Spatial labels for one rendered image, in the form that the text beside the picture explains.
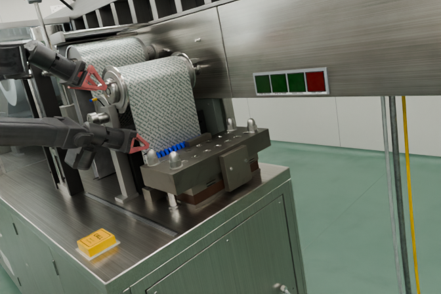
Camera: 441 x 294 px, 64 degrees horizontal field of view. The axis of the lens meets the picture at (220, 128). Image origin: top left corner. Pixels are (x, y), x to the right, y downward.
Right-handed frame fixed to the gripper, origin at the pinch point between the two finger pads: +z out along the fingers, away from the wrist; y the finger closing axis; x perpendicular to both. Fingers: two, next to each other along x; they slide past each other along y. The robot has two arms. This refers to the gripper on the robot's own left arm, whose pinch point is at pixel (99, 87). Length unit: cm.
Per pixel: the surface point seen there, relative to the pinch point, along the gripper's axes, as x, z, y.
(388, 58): 22, 32, 66
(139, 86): 4.6, 8.5, 6.0
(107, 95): -0.7, 3.9, -1.4
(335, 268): -30, 162, 4
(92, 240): -38.6, 7.5, 16.7
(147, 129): -6.0, 16.6, 6.0
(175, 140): -5.1, 27.5, 5.9
